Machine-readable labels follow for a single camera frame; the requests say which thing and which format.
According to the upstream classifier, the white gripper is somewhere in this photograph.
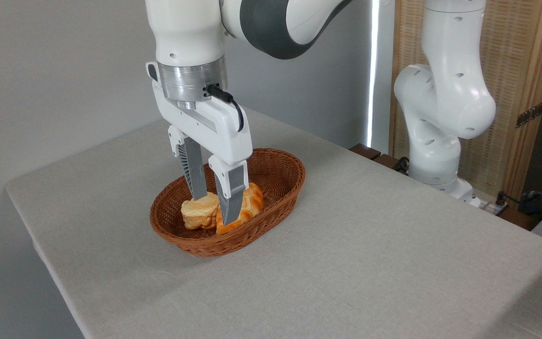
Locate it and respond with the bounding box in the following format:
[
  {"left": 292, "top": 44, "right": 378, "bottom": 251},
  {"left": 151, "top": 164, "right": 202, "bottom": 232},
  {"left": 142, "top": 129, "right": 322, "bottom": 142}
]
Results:
[{"left": 146, "top": 61, "right": 254, "bottom": 226}]

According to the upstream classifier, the pale round bread roll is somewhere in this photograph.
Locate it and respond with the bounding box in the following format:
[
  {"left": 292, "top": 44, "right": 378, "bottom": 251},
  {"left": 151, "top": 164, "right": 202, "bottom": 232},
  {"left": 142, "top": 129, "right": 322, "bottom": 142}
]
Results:
[{"left": 181, "top": 192, "right": 220, "bottom": 231}]

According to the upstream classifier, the orange braided bread loaf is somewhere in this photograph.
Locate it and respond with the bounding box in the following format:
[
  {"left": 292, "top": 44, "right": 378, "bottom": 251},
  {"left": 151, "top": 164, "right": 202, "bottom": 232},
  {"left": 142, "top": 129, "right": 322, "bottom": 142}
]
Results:
[{"left": 215, "top": 183, "right": 265, "bottom": 235}]

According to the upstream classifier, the brown oval wicker basket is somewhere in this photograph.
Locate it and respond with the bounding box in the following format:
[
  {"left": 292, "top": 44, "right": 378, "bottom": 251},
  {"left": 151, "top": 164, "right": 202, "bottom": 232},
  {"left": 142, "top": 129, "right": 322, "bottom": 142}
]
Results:
[{"left": 150, "top": 148, "right": 306, "bottom": 258}]

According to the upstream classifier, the dark brown wooden slat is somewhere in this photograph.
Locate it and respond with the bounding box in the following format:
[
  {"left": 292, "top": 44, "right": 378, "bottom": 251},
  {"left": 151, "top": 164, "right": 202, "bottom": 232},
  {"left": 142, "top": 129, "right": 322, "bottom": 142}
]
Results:
[
  {"left": 375, "top": 154, "right": 404, "bottom": 171},
  {"left": 349, "top": 144, "right": 382, "bottom": 161}
]

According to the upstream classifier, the grey tablecloth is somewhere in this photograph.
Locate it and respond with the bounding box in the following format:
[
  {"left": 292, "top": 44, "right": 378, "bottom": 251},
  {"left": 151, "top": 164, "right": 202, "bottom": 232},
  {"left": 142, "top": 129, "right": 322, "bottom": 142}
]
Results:
[{"left": 5, "top": 106, "right": 542, "bottom": 339}]

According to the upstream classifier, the white power strip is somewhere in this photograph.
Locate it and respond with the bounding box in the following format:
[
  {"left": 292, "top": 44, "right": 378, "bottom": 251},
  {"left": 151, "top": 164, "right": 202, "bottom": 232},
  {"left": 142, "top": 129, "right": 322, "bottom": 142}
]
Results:
[{"left": 470, "top": 195, "right": 510, "bottom": 217}]

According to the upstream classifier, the wooden folding screen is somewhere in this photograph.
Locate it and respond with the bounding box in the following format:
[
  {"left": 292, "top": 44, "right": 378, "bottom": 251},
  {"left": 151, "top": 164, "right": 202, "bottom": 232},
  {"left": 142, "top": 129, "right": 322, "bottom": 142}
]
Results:
[{"left": 389, "top": 0, "right": 542, "bottom": 199}]

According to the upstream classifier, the dark metal screen hinge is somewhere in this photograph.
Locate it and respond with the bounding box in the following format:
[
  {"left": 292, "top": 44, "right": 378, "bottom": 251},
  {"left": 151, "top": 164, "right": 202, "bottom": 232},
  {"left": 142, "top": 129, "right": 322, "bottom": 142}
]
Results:
[{"left": 516, "top": 101, "right": 542, "bottom": 129}]

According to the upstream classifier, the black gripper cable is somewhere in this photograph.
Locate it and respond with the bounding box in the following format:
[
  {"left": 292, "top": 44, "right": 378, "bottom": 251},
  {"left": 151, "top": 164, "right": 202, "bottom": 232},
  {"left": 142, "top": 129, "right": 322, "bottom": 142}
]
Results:
[{"left": 205, "top": 84, "right": 245, "bottom": 132}]

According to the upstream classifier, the black power cable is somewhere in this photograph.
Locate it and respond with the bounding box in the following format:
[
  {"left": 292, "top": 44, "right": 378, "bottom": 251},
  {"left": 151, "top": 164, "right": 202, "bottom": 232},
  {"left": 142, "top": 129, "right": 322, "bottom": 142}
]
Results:
[{"left": 504, "top": 191, "right": 542, "bottom": 224}]

